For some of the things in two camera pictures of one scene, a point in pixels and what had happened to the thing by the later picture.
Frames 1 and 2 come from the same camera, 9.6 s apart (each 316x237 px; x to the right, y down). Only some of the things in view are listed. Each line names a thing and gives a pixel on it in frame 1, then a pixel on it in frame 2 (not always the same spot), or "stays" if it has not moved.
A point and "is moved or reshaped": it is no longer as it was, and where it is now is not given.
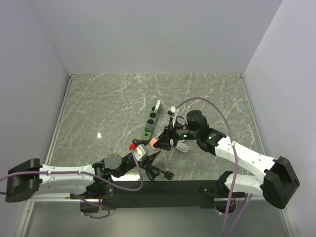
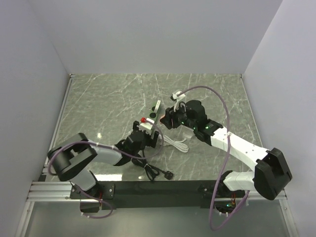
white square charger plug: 157,106 stays
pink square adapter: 152,141 is moved or reshaped
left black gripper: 149,159 -> 151,142
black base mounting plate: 156,194 stays
